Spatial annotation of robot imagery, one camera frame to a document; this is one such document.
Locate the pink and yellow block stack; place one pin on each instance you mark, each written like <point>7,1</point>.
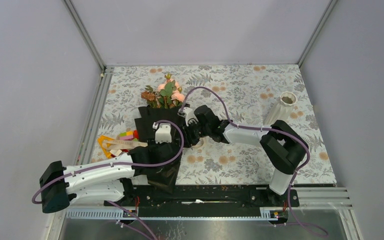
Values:
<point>126,136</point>

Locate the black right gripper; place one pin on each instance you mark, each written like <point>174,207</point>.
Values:
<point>188,140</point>

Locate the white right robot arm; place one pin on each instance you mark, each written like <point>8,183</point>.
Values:
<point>282,145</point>

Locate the aluminium frame rail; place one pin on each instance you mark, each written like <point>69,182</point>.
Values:
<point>84,34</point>

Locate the orange toy block cart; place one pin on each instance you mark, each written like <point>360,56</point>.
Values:
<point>110,150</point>

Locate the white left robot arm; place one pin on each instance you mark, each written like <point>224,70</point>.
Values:
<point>61,185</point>

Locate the black wrapping paper sheet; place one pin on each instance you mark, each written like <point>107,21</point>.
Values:
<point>146,133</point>

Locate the peach flower bouquet black wrap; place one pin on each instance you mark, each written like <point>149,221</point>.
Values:
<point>166,96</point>

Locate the white ribbed ceramic vase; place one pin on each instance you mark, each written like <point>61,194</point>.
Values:
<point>281,109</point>

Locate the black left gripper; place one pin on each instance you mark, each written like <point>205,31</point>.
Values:
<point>153,146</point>

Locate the red toy block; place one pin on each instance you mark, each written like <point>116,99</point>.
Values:
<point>135,134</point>

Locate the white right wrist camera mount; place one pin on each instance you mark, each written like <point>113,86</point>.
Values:
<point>189,116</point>

